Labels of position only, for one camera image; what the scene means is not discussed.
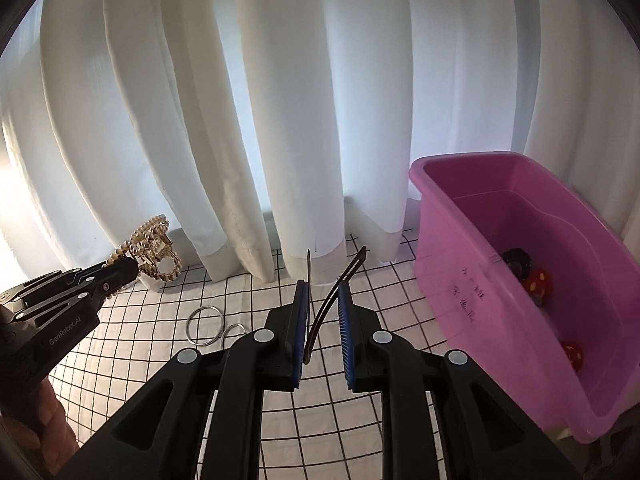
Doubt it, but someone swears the white grid tablecloth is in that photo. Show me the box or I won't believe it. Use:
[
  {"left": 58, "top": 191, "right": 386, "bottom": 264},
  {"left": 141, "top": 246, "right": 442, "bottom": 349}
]
[{"left": 47, "top": 227, "right": 573, "bottom": 480}]

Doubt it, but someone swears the black wristwatch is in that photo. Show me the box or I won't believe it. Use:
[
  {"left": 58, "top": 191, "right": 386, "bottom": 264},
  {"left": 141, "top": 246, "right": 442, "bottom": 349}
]
[{"left": 501, "top": 247, "right": 532, "bottom": 278}]

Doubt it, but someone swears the large silver bangle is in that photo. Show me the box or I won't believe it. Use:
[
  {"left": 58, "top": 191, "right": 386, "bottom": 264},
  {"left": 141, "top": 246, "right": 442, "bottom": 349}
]
[{"left": 186, "top": 305, "right": 225, "bottom": 347}]

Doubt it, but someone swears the pearl hair claw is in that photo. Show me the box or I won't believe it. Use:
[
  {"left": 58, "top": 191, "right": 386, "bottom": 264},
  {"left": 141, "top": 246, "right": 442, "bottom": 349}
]
[{"left": 106, "top": 214, "right": 183, "bottom": 283}]

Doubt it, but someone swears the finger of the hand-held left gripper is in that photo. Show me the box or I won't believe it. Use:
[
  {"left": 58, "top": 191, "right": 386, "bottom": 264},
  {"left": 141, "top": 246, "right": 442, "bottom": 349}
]
[
  {"left": 0, "top": 262, "right": 112, "bottom": 307},
  {"left": 15, "top": 258, "right": 140, "bottom": 322}
]

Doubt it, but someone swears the person's left hand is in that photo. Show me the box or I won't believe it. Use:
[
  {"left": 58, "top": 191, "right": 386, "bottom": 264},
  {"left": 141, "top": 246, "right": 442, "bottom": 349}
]
[{"left": 34, "top": 377, "right": 79, "bottom": 466}]

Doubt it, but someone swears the pink plastic tub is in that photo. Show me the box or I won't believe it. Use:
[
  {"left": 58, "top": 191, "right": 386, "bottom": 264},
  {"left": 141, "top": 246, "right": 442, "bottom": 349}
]
[{"left": 409, "top": 151, "right": 632, "bottom": 443}]

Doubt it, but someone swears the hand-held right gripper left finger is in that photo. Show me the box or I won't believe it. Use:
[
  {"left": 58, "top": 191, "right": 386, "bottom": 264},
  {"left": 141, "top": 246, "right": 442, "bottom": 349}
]
[{"left": 75, "top": 280, "right": 311, "bottom": 480}]

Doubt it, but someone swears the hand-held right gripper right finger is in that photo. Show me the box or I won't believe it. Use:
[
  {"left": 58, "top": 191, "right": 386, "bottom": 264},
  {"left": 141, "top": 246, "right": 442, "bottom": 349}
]
[{"left": 337, "top": 282, "right": 581, "bottom": 480}]

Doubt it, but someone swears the pink strawberry plush headband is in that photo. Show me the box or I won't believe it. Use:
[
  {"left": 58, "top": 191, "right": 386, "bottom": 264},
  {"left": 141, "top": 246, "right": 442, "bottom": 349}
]
[{"left": 524, "top": 267, "right": 586, "bottom": 372}]

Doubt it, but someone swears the white curtain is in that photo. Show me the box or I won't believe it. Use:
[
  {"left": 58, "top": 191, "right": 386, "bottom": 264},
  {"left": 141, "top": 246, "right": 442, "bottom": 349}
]
[{"left": 0, "top": 0, "right": 640, "bottom": 293}]

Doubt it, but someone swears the brown snap hair clip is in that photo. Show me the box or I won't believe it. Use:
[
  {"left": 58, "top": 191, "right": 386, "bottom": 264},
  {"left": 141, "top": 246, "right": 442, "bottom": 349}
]
[{"left": 302, "top": 246, "right": 367, "bottom": 365}]

